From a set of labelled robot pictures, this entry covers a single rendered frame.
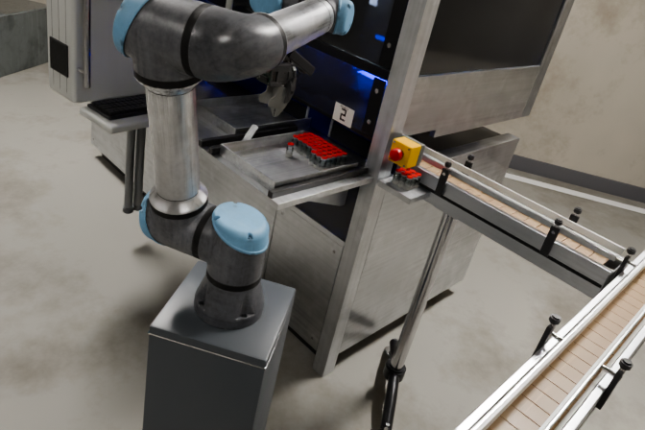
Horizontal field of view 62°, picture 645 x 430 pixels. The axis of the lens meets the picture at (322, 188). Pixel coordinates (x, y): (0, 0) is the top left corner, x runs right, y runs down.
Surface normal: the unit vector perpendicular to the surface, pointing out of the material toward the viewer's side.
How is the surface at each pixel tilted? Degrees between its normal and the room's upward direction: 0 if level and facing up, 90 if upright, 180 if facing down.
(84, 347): 0
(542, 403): 0
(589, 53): 90
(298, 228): 90
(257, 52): 83
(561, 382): 0
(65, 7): 90
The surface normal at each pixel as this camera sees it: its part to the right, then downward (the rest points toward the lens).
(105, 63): 0.77, 0.42
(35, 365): 0.20, -0.87
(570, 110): -0.19, 0.42
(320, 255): -0.70, 0.19
